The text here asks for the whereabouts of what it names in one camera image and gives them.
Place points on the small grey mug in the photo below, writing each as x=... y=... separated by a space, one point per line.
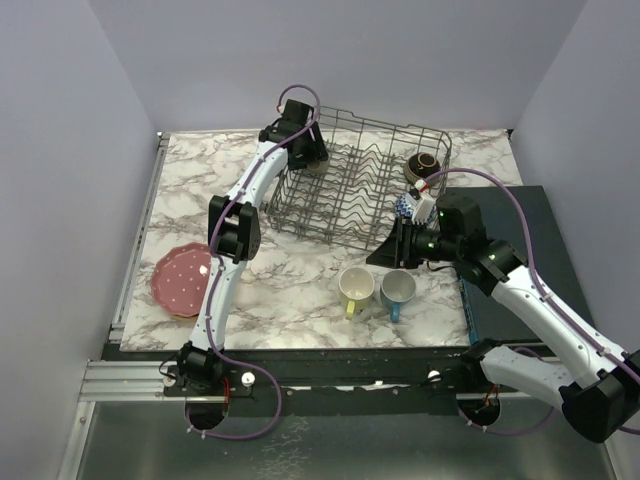
x=317 y=167

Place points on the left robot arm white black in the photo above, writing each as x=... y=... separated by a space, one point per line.
x=234 y=238

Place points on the red blue patterned bowl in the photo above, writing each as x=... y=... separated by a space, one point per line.
x=404 y=206

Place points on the yellow cream mug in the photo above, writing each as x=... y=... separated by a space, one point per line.
x=356 y=288

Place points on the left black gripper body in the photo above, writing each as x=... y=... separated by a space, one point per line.
x=308 y=149

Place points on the pink dotted plate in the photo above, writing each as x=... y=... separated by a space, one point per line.
x=179 y=279

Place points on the grey wire dish rack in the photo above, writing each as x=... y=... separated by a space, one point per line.
x=352 y=203

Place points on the tan plate under pink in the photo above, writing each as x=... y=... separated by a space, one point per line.
x=188 y=316

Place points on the aluminium rail frame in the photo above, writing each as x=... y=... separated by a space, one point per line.
x=121 y=376

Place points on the blue mug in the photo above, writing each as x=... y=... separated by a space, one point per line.
x=397 y=288

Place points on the dark brown patterned bowl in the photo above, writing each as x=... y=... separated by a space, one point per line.
x=420 y=166

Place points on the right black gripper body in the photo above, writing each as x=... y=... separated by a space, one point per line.
x=435 y=245

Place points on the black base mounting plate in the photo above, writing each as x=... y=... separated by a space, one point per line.
x=328 y=382

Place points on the dark blue box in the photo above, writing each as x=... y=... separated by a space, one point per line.
x=484 y=317

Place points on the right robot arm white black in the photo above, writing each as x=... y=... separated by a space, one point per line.
x=596 y=384

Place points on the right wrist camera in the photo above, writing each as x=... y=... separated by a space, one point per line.
x=421 y=203

